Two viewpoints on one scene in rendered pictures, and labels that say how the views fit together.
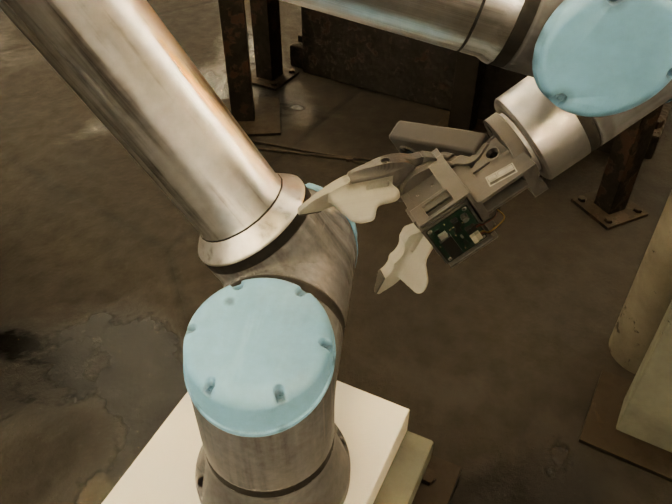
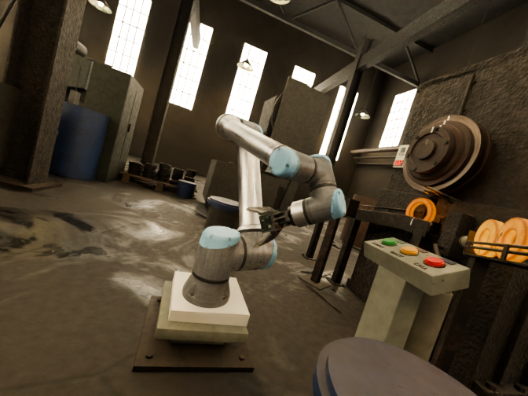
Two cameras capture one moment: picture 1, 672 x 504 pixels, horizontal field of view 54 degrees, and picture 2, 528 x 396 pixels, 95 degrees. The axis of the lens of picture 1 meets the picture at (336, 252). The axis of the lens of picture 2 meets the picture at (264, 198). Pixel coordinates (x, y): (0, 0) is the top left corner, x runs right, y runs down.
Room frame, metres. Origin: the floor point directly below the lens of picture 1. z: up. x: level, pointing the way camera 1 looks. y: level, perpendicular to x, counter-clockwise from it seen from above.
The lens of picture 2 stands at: (-0.16, -0.67, 0.68)
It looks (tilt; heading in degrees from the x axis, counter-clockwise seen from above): 4 degrees down; 45
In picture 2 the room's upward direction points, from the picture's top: 17 degrees clockwise
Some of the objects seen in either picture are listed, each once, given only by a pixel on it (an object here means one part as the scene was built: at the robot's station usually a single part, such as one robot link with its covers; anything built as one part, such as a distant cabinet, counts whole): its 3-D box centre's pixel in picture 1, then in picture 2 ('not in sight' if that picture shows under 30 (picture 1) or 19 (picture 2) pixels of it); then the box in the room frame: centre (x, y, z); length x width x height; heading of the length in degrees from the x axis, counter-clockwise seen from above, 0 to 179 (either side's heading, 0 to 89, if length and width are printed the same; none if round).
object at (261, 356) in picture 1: (265, 377); (218, 251); (0.43, 0.08, 0.35); 0.17 x 0.15 x 0.18; 172
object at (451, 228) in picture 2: not in sight; (455, 235); (1.47, -0.49, 0.68); 0.11 x 0.08 x 0.24; 150
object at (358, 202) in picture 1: (352, 204); (254, 210); (0.47, -0.02, 0.56); 0.09 x 0.06 x 0.03; 107
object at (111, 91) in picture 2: not in sight; (110, 127); (0.65, 3.59, 0.75); 0.70 x 0.48 x 1.50; 60
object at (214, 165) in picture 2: not in sight; (238, 188); (2.35, 2.45, 0.39); 1.03 x 0.83 x 0.79; 154
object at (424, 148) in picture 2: not in sight; (427, 150); (1.49, -0.23, 1.11); 0.28 x 0.06 x 0.28; 60
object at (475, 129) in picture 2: not in sight; (440, 155); (1.58, -0.28, 1.11); 0.47 x 0.06 x 0.47; 60
